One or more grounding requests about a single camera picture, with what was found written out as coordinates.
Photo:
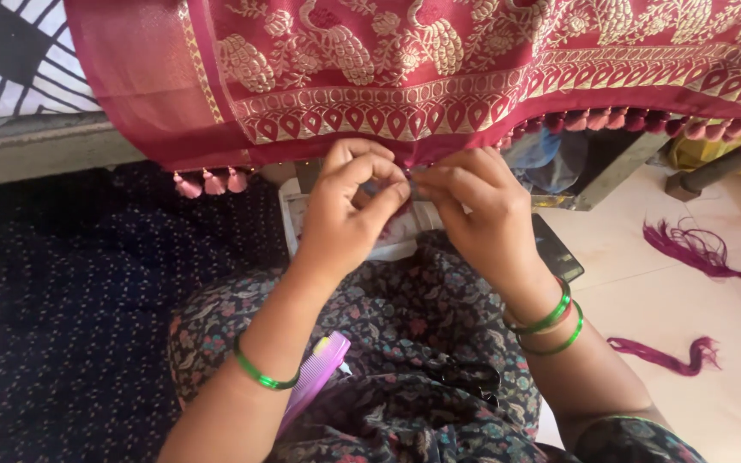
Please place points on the green glass bangle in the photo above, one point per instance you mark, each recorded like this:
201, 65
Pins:
261, 377
547, 319
567, 341

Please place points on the short magenta thread bundle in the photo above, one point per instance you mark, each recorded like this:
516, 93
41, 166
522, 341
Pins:
666, 359

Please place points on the pink tassel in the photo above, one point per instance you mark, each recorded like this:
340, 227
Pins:
187, 186
237, 181
213, 183

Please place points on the maroon saree with gold embroidery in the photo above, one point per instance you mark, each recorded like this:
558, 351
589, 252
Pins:
409, 71

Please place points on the dark blue dotted cloth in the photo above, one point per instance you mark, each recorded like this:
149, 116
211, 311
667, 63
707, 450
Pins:
74, 289

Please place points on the person's right hand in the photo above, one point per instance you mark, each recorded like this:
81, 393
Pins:
493, 225

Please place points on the black and white patterned cloth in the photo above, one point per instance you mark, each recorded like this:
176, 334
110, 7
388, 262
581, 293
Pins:
13, 55

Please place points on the white plastic tray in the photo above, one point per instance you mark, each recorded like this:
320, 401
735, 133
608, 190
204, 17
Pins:
300, 218

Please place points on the black phone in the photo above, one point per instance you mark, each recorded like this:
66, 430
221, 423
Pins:
554, 251

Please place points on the purple plastic comb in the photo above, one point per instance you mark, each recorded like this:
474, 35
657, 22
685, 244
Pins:
316, 376

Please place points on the dark metal bar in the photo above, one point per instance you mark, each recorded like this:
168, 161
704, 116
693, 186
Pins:
711, 172

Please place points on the row of pink maroon tassels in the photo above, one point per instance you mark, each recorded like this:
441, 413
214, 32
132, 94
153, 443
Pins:
640, 120

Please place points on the long magenta thread bundle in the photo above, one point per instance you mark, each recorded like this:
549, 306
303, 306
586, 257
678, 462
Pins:
698, 254

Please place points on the red glass bangle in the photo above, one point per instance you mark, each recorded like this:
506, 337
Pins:
566, 308

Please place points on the person's left hand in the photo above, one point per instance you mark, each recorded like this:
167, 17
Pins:
338, 225

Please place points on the black scissors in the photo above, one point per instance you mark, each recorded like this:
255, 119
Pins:
467, 379

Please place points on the grey bed frame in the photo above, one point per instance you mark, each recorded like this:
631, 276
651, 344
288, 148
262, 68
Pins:
36, 151

